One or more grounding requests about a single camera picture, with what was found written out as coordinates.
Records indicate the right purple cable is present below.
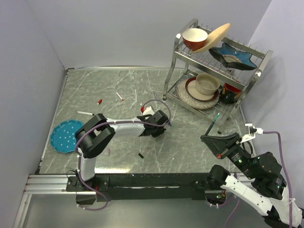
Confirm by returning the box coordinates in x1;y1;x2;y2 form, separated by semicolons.
223;131;295;228

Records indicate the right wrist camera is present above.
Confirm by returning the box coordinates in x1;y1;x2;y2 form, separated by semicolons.
240;123;264;143

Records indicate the black red patterned cup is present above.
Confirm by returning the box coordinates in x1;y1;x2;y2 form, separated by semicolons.
219;83;242;105

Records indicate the red white bowl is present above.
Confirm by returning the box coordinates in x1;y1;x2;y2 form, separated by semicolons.
182;28;208;50

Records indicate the silver glitter plate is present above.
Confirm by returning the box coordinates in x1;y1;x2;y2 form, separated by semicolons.
175;76;219;110

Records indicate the steel dish rack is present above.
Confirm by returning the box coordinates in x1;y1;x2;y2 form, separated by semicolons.
162;19;273;133

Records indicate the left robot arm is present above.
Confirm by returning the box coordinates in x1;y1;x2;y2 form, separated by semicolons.
75;110;170;191

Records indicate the blue star-shaped dish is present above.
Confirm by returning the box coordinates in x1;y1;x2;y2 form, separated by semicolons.
209;43;257;71

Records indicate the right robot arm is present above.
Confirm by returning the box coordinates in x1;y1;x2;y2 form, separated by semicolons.
200;133;304;228

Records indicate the red brown plate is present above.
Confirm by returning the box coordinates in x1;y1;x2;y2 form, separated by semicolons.
185;77;219;102

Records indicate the beige ceramic bowl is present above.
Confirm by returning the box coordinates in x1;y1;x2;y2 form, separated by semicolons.
195;73;220;95

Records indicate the blue polka dot plate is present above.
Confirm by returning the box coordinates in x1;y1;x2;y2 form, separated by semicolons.
50;120;83;154

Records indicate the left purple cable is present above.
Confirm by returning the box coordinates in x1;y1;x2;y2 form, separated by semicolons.
74;99;172;212

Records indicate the beige wooden plate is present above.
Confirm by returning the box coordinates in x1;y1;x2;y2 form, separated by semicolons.
191;23;231;53

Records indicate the purple cable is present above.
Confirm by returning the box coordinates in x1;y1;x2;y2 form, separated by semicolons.
223;131;295;228
74;99;172;212

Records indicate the green gel pen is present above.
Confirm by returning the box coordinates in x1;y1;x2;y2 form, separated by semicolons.
204;113;220;135

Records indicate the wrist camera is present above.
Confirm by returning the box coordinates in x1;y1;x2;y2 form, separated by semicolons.
240;123;264;143
141;106;155;115

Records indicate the white black-tip marker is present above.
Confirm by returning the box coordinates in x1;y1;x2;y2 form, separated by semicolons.
76;111;95;116

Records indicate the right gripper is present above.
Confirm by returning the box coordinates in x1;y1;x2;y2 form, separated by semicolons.
199;131;256;178

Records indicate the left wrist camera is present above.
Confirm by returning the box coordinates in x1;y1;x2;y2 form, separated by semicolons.
141;106;155;115

